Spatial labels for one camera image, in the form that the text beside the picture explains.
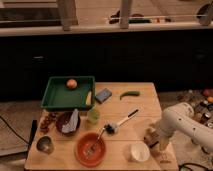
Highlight tan block eraser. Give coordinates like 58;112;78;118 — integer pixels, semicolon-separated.
144;129;159;148

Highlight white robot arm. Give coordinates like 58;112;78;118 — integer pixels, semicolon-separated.
156;102;213;152

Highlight small green cup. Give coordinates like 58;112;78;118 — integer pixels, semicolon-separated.
87;109;100;124

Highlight white plastic cup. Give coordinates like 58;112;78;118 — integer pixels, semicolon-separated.
128;142;150;162

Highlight small metal cup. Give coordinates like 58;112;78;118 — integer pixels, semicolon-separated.
36;136;54;154

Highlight yellow banana piece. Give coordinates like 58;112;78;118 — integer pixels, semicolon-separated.
86;91;92;105

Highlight green chili pepper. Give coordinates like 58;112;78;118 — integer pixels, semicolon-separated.
120;91;140;100

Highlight orange fruit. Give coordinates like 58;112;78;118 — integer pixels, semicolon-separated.
66;79;77;90

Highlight green plastic tray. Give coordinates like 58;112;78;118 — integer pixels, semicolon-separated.
41;76;95;111

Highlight dark brown bowl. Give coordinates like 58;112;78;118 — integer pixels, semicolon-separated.
55;112;75;136

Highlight crumpled white paper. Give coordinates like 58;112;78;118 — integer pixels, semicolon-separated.
62;109;79;133

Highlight metal whisk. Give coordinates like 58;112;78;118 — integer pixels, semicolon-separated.
86;128;106;157

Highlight orange bowl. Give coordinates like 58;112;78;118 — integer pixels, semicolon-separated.
74;132;106;168

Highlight brown dried food pile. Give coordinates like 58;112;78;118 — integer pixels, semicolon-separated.
40;112;57;134

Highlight white handled dish brush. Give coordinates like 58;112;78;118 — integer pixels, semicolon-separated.
104;109;138;134

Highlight black cable left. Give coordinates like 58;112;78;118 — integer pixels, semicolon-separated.
0;115;30;146

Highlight black cable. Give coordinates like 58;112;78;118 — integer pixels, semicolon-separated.
178;162;213;171
0;115;30;146

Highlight black cable bottom right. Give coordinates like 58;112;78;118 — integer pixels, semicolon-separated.
178;162;213;171

